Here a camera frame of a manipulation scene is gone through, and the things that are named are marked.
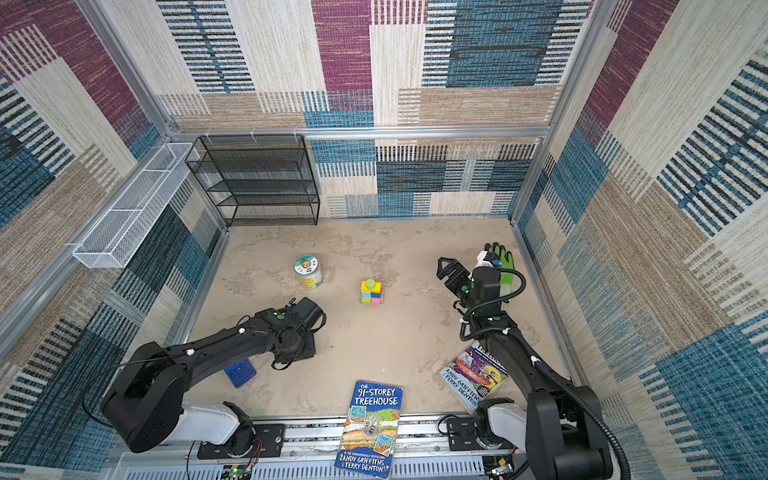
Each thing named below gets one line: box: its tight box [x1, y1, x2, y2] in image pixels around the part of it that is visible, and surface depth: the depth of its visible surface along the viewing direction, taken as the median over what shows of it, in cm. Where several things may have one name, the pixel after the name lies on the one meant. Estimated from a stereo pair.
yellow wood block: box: [361, 280, 382, 294], surface depth 96 cm
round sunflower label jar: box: [294, 255, 323, 290], surface depth 98 cm
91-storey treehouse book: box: [334, 379, 404, 479], surface depth 74 cm
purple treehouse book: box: [438, 343, 509, 411], surface depth 83 cm
